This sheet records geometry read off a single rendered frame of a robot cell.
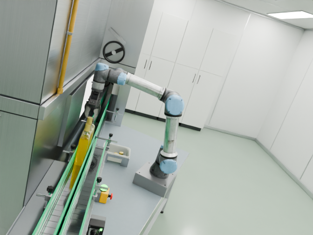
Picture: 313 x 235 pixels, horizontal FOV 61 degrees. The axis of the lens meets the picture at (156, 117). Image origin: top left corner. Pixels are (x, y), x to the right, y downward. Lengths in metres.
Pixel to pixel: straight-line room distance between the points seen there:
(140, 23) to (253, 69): 4.19
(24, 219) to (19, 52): 0.72
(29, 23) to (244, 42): 5.52
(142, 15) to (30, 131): 1.76
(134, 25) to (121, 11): 0.17
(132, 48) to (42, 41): 1.65
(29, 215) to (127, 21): 1.90
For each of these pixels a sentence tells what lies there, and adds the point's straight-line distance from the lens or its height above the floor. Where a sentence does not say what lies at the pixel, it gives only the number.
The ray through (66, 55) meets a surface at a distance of 1.32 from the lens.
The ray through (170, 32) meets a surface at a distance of 5.46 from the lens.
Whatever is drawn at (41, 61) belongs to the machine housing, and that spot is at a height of 1.57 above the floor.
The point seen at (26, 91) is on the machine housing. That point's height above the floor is 1.44.
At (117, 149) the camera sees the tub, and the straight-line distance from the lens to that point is 2.26.
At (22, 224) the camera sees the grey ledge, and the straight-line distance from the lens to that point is 1.36.
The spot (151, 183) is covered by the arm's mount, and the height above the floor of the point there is 0.81.
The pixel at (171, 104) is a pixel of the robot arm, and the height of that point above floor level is 1.42.
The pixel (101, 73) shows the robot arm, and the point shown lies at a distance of 1.63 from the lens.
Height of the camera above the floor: 1.81
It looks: 17 degrees down
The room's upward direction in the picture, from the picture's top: 17 degrees clockwise
